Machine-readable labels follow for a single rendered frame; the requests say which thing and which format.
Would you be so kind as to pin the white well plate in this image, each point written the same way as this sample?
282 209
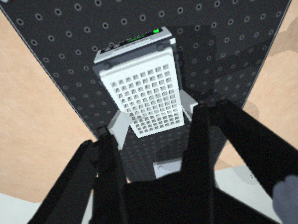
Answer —
148 94

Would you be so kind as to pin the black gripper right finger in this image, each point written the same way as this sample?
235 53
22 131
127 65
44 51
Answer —
272 160

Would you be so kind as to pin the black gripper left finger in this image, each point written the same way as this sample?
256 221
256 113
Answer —
67 200

